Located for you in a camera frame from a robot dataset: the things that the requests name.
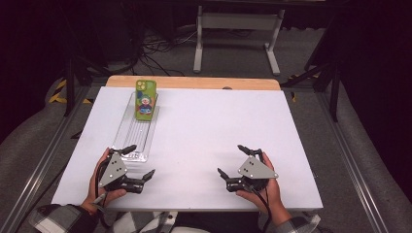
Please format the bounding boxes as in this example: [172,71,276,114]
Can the clear plastic packaging tray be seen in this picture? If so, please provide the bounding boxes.
[111,91,161,163]

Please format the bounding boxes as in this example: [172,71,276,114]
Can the wooden table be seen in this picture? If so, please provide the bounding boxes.
[105,75,282,91]

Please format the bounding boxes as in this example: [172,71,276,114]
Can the white board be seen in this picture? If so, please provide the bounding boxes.
[51,85,325,214]

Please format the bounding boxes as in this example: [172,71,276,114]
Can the black tripod stand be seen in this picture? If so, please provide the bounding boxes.
[62,55,113,117]

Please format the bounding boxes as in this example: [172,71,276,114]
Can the person's right hand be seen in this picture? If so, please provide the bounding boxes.
[235,151,292,226]

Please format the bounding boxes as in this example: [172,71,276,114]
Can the yellow black floor tape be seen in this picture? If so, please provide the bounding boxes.
[48,79,94,105]

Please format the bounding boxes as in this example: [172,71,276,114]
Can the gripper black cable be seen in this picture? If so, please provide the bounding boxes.
[93,157,113,229]
[248,184,272,233]

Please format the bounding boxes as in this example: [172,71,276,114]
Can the person's lap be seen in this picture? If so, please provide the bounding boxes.
[110,211,213,233]

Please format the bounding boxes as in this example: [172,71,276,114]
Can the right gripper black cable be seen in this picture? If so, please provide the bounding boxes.
[248,184,272,233]

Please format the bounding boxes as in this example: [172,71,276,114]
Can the aluminium floor rail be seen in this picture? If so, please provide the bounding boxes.
[0,85,92,233]
[315,91,392,233]

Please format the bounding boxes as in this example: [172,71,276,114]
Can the black floor cables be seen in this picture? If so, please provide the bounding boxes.
[140,28,199,78]

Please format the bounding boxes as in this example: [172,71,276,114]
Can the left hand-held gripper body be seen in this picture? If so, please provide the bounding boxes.
[97,148,146,195]

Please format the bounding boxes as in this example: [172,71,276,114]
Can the green cartoon phone case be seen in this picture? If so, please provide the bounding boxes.
[134,79,158,122]

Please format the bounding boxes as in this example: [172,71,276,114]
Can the white metal stand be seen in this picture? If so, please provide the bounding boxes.
[192,5,287,77]

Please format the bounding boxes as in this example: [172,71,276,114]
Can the black metal stand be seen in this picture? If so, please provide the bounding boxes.
[280,59,342,123]

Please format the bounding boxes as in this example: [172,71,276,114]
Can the person's left hand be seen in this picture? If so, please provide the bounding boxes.
[80,147,127,214]

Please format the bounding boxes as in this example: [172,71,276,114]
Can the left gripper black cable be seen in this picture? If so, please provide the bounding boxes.
[93,157,113,229]

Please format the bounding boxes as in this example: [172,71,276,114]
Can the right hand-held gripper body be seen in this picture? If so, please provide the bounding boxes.
[225,149,279,193]

